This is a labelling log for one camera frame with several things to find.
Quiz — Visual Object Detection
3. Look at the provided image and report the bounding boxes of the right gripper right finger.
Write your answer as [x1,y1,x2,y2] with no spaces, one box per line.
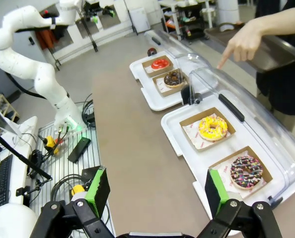
[197,168,284,238]

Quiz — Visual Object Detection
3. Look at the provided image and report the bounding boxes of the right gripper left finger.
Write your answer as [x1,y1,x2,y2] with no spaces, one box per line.
[29,165,116,238]

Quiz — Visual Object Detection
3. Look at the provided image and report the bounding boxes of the brown cardboard donut box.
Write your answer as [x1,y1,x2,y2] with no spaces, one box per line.
[179,107,237,151]
[208,145,274,199]
[142,55,174,78]
[152,68,190,98]

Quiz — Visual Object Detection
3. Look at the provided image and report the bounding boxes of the yellow glazed sprinkle donut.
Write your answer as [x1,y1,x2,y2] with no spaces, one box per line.
[198,116,229,141]

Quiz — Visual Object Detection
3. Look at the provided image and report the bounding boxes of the dark brown serving tray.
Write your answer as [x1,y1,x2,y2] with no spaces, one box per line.
[204,23,295,74]

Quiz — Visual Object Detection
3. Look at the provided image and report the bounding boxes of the person's left forearm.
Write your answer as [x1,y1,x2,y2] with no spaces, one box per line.
[251,5,295,38]

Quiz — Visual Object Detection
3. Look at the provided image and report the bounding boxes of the chocolate donut colourful sprinkles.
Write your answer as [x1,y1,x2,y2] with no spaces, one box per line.
[229,156,264,191]

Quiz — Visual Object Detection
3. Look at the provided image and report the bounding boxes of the red glazed donut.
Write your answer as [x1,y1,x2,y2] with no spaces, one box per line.
[151,59,170,70]

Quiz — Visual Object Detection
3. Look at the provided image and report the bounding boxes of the chocolate glazed donut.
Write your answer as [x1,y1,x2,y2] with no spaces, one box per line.
[163,70,187,89]

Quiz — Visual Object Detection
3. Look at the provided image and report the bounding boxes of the person's torso black shirt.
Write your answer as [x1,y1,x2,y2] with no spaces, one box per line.
[254,0,295,132]

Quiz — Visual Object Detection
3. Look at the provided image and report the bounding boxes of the person's left hand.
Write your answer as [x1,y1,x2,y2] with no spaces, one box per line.
[216,19,265,70]

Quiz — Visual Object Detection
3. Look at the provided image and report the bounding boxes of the yellow emergency stop button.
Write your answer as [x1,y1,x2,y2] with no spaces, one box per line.
[70,184,86,202]
[43,135,64,156]

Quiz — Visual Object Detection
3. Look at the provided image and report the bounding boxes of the black tripod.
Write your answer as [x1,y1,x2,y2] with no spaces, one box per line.
[54,11,100,72]

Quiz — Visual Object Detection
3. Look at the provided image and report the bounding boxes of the black rectangular power box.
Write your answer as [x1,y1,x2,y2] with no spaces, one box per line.
[67,136,91,164]

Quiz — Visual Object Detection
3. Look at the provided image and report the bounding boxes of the white display tray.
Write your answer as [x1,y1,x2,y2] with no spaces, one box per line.
[129,51,213,112]
[160,105,295,231]

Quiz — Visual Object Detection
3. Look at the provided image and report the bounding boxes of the clear plastic tray lid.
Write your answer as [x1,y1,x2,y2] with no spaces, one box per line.
[188,67,295,206]
[144,30,213,105]

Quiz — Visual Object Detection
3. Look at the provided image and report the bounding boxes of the black utility cart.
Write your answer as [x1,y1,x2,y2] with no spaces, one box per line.
[162,0,210,42]

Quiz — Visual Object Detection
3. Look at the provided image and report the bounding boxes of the black slanted pole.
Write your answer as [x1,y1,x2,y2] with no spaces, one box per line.
[0,125,53,181]

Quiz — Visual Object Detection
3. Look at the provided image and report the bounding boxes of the black computer keyboard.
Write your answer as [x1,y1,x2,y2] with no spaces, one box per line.
[0,154,14,208]

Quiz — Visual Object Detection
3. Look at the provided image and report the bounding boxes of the white cylindrical air purifier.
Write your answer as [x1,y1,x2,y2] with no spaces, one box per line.
[217,0,240,25]

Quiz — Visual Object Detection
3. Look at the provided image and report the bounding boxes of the computer monitor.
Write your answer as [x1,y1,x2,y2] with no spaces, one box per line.
[0,96,22,136]

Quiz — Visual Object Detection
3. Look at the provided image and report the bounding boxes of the small wooden shelf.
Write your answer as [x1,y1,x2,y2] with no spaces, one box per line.
[0,93,21,124]

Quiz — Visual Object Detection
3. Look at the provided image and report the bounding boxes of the coiled black cable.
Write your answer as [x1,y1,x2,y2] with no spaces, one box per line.
[81,93,96,129]
[50,173,88,201]

